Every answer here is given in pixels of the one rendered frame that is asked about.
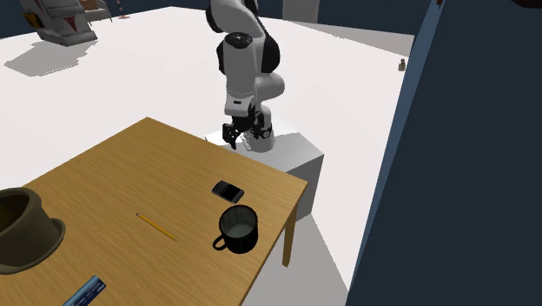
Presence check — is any grey robot stand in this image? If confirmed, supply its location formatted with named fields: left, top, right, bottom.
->
left=204, top=130, right=326, bottom=223

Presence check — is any yellow pencil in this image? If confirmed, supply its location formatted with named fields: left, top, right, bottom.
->
left=135, top=212, right=178, bottom=243

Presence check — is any black phone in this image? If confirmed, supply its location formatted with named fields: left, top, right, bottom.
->
left=211, top=180, right=245, bottom=204

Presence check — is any olive brown hat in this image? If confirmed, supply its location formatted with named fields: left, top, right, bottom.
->
left=0, top=187, right=67, bottom=276

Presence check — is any wooden table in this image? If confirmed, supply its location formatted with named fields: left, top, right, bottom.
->
left=0, top=116, right=309, bottom=306

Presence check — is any white grey model aircraft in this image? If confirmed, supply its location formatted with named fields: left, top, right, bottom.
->
left=17, top=0, right=99, bottom=47

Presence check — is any black mug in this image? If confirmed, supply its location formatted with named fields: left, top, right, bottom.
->
left=212, top=204, right=260, bottom=255

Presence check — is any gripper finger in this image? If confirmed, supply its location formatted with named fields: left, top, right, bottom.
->
left=221, top=123, right=243, bottom=150

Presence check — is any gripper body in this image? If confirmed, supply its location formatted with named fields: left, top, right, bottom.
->
left=230, top=110, right=257, bottom=133

